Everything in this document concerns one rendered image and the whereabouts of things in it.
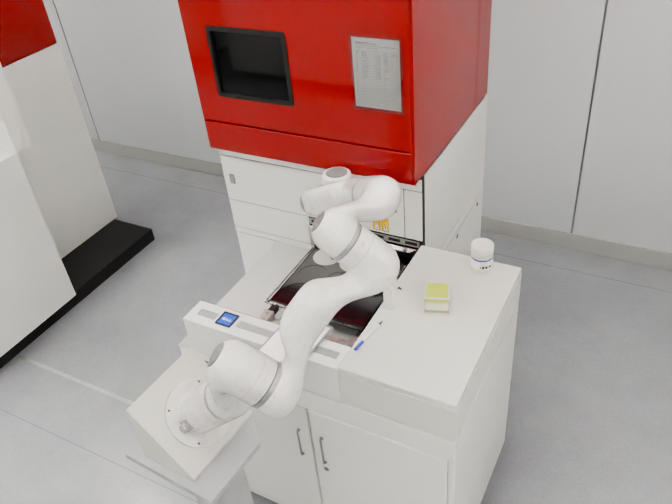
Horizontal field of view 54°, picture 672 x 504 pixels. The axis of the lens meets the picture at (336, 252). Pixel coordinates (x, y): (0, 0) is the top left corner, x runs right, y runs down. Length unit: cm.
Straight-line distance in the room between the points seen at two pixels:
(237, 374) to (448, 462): 73
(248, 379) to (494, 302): 86
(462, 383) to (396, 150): 74
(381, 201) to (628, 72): 213
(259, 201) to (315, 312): 114
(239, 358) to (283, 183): 105
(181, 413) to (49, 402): 169
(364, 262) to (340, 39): 78
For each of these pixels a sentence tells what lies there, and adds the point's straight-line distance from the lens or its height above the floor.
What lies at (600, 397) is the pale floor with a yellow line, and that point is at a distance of 316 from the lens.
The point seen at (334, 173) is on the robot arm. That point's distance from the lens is 188.
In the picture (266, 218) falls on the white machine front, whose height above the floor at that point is 92.
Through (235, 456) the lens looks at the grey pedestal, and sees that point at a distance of 191.
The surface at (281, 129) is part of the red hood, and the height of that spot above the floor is 135.
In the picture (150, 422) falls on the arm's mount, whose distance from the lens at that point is 186.
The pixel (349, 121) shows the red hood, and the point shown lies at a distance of 210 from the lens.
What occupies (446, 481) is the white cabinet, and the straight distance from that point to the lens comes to 204.
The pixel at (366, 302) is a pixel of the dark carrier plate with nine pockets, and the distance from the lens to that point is 216.
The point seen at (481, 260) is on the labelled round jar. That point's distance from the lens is 213.
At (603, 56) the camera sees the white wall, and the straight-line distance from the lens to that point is 343.
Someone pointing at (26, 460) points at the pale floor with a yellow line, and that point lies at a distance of 330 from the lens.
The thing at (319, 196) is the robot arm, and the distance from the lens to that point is 179.
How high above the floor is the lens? 232
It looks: 36 degrees down
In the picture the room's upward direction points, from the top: 6 degrees counter-clockwise
